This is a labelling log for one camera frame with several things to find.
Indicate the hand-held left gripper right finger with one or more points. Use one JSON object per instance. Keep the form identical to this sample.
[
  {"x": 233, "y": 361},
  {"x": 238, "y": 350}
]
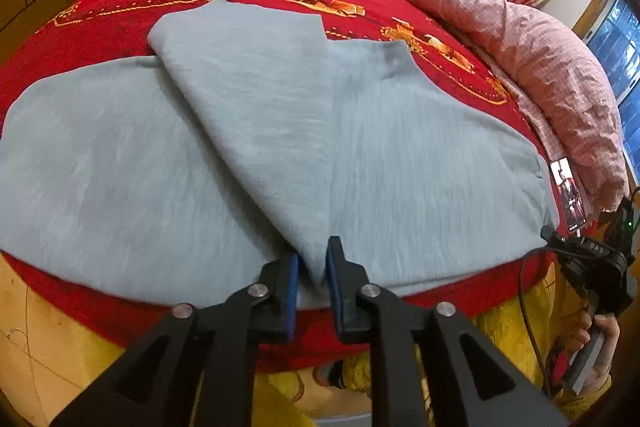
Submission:
[{"x": 332, "y": 287}]

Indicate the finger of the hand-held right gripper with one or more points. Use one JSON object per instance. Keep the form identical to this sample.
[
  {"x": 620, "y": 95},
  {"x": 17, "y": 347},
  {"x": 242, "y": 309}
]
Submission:
[{"x": 557, "y": 239}]

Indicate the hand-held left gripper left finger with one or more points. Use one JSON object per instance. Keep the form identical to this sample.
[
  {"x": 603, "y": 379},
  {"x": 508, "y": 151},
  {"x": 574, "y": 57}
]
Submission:
[{"x": 290, "y": 297}]

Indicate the grey pants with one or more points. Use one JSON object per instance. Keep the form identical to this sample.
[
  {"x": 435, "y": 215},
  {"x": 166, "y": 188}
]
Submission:
[{"x": 200, "y": 132}]

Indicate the person's right forearm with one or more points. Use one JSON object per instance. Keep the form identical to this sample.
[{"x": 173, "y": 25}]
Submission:
[{"x": 590, "y": 399}]

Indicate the person's right hand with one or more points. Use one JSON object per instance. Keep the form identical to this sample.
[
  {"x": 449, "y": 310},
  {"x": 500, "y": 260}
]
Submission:
[{"x": 607, "y": 337}]

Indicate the smartphone with lit screen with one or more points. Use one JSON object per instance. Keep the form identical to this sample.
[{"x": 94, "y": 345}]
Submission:
[{"x": 570, "y": 197}]

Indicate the yellow fleece clothing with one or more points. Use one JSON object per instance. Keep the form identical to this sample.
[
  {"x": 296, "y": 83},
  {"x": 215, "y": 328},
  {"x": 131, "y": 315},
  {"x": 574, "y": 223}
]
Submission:
[{"x": 500, "y": 332}]

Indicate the pink checked quilt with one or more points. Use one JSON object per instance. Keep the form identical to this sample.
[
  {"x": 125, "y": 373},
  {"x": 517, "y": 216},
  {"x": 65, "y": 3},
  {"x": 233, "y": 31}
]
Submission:
[{"x": 525, "y": 47}]

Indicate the window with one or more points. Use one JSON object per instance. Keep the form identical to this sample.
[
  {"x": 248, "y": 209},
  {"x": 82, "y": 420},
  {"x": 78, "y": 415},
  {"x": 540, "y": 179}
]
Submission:
[{"x": 620, "y": 37}]

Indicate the red printed blanket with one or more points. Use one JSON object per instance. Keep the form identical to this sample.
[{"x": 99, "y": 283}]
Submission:
[{"x": 125, "y": 12}]

